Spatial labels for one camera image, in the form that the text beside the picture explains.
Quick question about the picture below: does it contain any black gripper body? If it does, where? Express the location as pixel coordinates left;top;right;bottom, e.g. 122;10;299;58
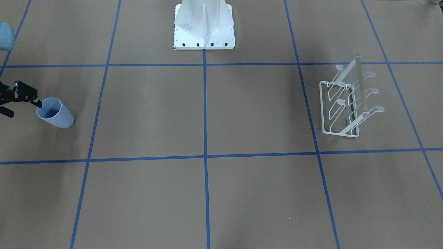
0;81;38;118

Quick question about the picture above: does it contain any light blue plastic cup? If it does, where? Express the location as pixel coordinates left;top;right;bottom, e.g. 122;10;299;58
36;97;74;129

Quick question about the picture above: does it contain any white wire cup holder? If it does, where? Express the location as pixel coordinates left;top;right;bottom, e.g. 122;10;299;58
319;55;386;138

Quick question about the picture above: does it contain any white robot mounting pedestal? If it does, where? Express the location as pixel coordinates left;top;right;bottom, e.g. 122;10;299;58
173;0;236;50

